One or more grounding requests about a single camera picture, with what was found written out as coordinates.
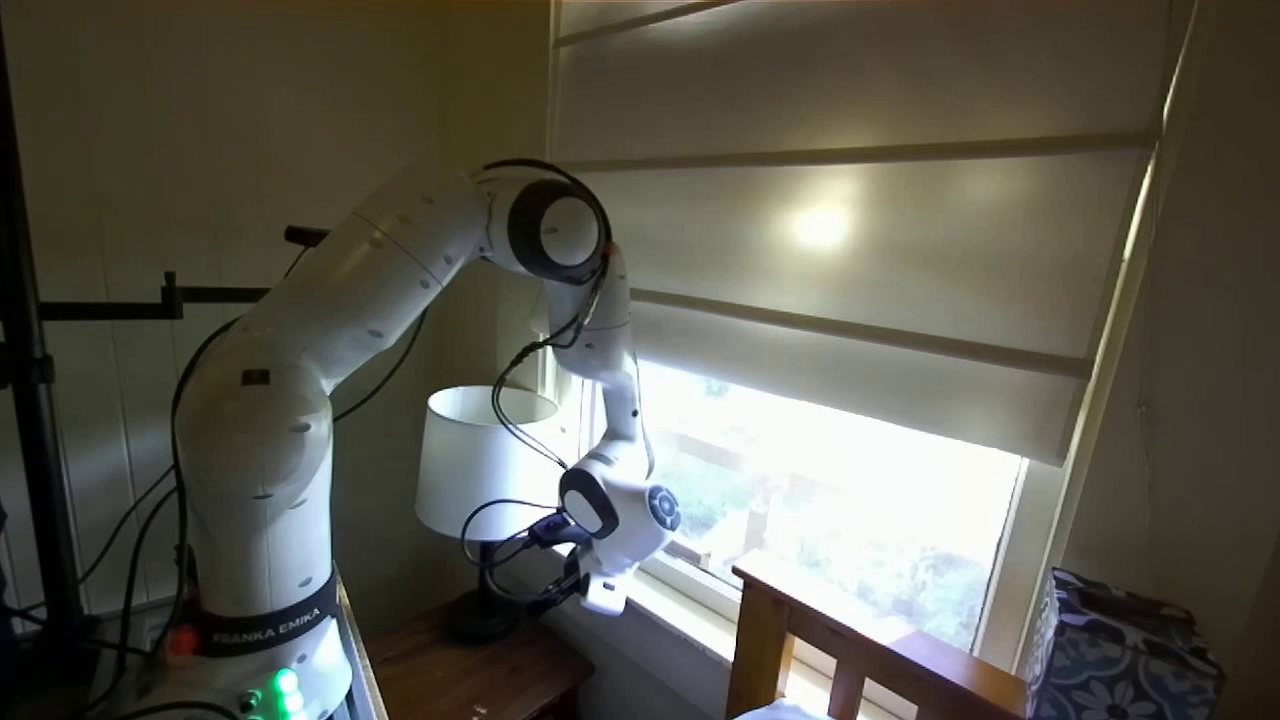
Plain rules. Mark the white table lamp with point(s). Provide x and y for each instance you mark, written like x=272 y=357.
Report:
x=479 y=485

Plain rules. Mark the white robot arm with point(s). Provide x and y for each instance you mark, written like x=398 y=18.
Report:
x=255 y=428

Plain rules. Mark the cream roman window blind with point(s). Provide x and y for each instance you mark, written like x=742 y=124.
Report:
x=905 y=210

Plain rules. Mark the blue patterned pillow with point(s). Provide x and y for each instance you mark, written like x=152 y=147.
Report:
x=1116 y=656

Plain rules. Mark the black tripod stand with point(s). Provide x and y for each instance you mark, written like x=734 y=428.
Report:
x=31 y=376

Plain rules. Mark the wooden bunk bed frame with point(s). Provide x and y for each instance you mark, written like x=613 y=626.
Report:
x=928 y=675

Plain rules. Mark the black camera on mount arm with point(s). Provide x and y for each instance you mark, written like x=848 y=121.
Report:
x=170 y=304

